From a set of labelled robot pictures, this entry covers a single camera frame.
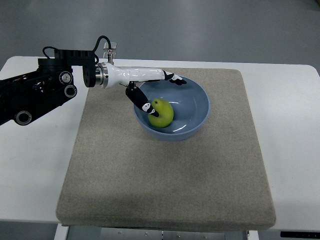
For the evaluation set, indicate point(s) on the metal table frame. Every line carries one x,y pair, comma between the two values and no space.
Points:
143,234

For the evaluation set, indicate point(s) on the green pear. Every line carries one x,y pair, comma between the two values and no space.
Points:
165,111

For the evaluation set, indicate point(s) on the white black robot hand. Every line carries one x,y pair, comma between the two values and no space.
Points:
108,75

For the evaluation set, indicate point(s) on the beige felt mat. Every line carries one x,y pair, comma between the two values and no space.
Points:
120,176

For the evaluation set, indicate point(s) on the blue bowl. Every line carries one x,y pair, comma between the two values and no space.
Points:
191,108

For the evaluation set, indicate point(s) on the clear floor plate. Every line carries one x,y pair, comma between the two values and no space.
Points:
109,50

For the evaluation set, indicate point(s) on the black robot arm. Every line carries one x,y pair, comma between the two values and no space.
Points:
27,97

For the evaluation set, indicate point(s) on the black label plate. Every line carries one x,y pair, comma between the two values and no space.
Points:
300,234

